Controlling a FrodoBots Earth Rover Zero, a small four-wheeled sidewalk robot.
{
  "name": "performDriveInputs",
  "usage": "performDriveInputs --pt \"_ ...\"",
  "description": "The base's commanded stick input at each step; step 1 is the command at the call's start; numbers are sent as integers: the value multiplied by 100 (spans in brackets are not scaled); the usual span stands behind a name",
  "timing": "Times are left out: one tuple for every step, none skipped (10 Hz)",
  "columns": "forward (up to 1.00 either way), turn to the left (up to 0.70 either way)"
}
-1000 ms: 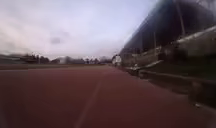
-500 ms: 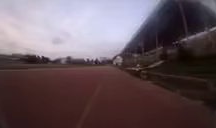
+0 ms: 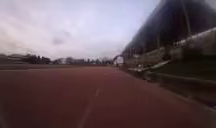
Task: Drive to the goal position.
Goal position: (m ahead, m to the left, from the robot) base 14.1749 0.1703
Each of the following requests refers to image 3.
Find distant buildings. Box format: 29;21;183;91
52;56;114;66

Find roofed grandstand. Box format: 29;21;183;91
113;0;216;108

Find distant row of trees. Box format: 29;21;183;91
15;53;114;66

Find grass field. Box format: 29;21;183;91
0;62;110;71

